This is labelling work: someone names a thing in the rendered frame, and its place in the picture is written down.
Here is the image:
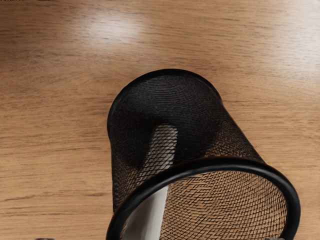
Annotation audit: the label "white cylindrical pen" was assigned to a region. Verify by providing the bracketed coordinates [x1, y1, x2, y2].
[124, 124, 179, 240]

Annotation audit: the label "black mesh pen holder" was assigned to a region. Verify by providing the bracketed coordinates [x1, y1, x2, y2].
[105, 68, 300, 240]

